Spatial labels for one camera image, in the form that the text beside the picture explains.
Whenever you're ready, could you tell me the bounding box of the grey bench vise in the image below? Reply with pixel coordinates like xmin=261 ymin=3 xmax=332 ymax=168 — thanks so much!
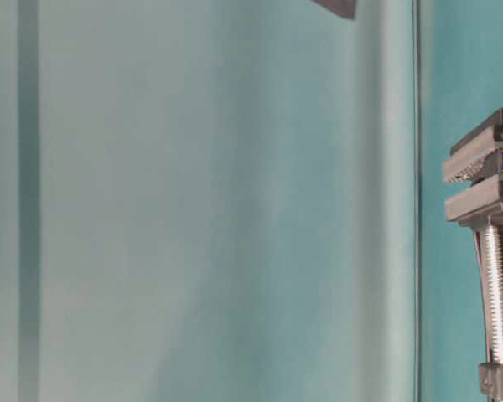
xmin=443 ymin=108 xmax=503 ymax=401

